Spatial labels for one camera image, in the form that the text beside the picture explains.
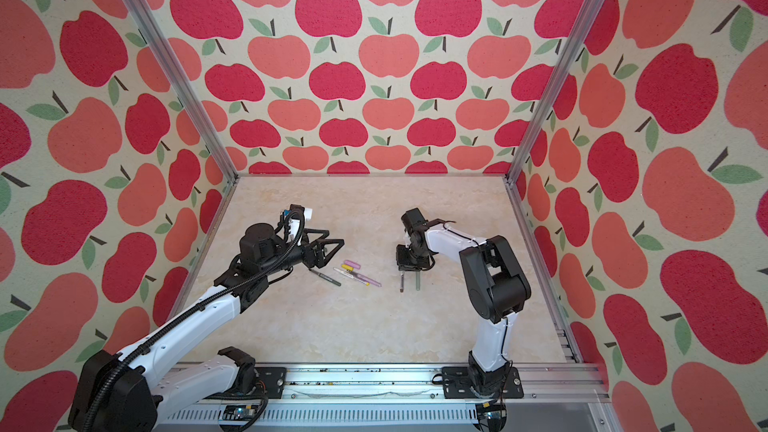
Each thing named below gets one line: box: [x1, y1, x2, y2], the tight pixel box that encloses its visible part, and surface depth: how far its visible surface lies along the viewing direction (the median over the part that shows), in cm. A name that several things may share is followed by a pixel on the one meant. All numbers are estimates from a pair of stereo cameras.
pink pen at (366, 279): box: [348, 270, 382, 288], surface depth 94 cm
